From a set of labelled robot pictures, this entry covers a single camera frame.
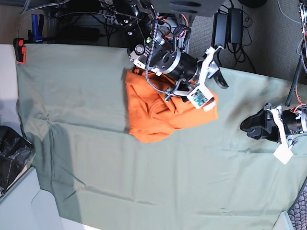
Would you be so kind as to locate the black power brick left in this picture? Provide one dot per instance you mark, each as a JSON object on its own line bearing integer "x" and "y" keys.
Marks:
{"x": 79, "y": 33}

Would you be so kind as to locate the orange T-shirt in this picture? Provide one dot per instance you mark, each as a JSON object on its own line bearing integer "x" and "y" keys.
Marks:
{"x": 152, "y": 119}

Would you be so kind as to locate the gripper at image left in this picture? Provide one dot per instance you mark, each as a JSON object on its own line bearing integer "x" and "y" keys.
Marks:
{"x": 187, "y": 74}

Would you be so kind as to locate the grey patterned chair corner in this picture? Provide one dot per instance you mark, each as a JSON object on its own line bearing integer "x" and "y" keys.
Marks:
{"x": 298, "y": 211}

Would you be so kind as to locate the aluminium frame post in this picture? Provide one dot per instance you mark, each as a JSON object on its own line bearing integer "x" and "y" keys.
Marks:
{"x": 181, "y": 34}

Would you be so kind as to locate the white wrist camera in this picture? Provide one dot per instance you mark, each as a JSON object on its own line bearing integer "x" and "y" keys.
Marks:
{"x": 283, "y": 154}
{"x": 200, "y": 96}

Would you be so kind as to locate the black power adapter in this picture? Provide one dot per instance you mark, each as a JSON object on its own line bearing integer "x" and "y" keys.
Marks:
{"x": 235, "y": 26}
{"x": 219, "y": 30}

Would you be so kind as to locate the blue clamp at left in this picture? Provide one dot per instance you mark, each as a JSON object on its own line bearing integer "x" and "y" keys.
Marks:
{"x": 35, "y": 36}

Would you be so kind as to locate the black power adapter inner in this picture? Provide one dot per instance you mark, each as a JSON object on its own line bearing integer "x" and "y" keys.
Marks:
{"x": 219, "y": 30}

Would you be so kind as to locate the green table cloth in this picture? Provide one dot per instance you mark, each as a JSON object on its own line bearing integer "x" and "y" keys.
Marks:
{"x": 73, "y": 107}

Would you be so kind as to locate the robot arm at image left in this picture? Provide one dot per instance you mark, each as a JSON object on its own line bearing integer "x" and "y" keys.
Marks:
{"x": 168, "y": 68}

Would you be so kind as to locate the black plastic bag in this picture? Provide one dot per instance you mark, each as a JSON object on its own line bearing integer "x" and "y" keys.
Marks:
{"x": 14, "y": 155}

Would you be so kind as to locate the black power adapter outer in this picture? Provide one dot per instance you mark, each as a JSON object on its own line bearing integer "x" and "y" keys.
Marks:
{"x": 235, "y": 26}

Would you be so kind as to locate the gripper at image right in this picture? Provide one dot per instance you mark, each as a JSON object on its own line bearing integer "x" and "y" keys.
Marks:
{"x": 262, "y": 124}

